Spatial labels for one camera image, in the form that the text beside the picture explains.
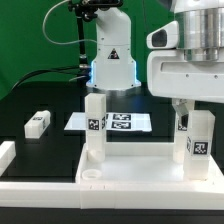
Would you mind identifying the grey cable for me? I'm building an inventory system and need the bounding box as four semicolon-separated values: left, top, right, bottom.
42;0;98;46

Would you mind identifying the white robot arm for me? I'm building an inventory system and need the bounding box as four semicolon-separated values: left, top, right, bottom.
88;0;224;115

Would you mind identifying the black camera stand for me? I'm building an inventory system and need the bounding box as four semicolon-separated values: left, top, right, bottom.
68;0;123;65

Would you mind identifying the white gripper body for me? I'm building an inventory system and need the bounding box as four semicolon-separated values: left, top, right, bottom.
147;49;224;103

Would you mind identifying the black marker plate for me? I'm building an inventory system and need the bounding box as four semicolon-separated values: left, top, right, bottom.
65;112;152;132

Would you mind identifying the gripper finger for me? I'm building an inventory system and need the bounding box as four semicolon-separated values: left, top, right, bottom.
172;98;195;126

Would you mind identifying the white U-shaped fence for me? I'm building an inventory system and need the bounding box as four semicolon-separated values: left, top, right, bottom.
0;140;224;211

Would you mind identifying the white desk top tray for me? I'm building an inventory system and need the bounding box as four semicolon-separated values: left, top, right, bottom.
75;142;224;185

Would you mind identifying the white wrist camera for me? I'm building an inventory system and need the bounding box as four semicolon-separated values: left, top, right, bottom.
146;21;179;49

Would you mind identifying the black cable bundle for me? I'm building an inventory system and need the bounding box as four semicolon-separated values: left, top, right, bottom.
12;65;93;90

